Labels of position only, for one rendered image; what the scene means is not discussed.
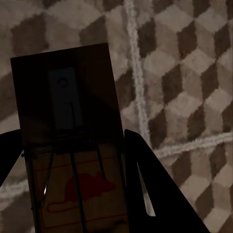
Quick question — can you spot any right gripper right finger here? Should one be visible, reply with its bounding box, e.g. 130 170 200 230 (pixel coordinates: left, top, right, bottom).
124 129 210 233

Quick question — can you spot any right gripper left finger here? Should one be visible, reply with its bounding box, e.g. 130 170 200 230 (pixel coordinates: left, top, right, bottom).
0 129 23 187

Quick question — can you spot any mousetrap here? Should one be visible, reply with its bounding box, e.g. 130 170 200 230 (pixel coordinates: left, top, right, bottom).
11 43 129 233

